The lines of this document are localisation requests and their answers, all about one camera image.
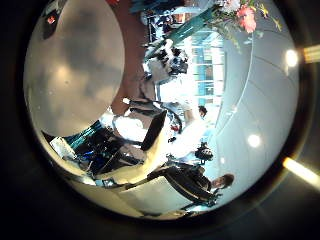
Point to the bouquet with teal wrapping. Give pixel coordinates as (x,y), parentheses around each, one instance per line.
(213,20)

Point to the black monitor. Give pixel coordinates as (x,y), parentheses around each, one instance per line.
(154,130)

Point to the person in white shirt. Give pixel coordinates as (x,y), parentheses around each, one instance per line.
(191,131)

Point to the black camera on tripod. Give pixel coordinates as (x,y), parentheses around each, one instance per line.
(204,152)

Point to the teal metal table frame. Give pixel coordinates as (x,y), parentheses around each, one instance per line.
(85,135)

